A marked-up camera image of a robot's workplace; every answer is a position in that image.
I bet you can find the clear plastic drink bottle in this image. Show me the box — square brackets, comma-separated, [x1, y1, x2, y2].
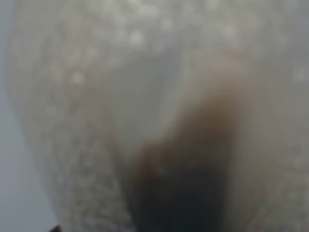
[7, 0, 309, 232]

